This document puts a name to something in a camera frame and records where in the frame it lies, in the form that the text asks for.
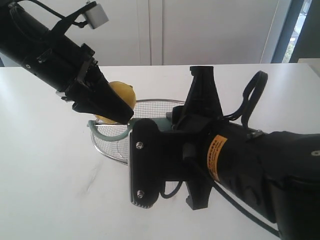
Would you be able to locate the oval metal mesh basket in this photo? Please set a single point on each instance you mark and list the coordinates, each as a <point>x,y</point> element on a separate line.
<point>144,108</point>

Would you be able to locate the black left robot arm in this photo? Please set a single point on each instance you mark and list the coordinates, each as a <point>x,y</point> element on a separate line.
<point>16,22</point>

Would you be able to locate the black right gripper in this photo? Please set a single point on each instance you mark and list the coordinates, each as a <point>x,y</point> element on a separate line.
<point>191,149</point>

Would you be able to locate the green handled vegetable peeler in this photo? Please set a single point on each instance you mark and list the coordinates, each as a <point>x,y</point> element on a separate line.
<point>117,132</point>

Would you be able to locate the yellow lemon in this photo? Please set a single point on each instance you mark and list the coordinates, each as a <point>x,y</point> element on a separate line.
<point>116,102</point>

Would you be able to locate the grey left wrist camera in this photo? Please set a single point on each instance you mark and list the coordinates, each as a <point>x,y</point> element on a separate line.
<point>96,16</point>

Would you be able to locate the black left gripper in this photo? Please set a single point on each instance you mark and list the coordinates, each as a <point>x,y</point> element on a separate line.
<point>72,71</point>

